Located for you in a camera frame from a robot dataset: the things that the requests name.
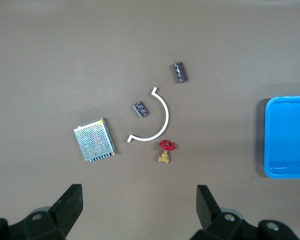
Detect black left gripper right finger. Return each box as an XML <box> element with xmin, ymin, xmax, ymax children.
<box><xmin>189</xmin><ymin>184</ymin><xmax>300</xmax><ymax>240</ymax></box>

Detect perforated metal power supply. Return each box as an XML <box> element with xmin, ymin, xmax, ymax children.
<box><xmin>73</xmin><ymin>117</ymin><xmax>118</xmax><ymax>163</ymax></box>

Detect blue plastic tray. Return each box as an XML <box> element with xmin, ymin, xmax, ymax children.
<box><xmin>263</xmin><ymin>94</ymin><xmax>300</xmax><ymax>180</ymax></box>

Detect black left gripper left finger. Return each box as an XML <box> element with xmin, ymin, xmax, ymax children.
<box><xmin>0</xmin><ymin>184</ymin><xmax>84</xmax><ymax>240</ymax></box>

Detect brass valve red handwheel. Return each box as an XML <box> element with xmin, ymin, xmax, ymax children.
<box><xmin>157</xmin><ymin>139</ymin><xmax>177</xmax><ymax>165</ymax></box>

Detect white plastic half ring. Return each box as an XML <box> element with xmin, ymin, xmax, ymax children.
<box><xmin>126</xmin><ymin>86</ymin><xmax>170</xmax><ymax>144</ymax></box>

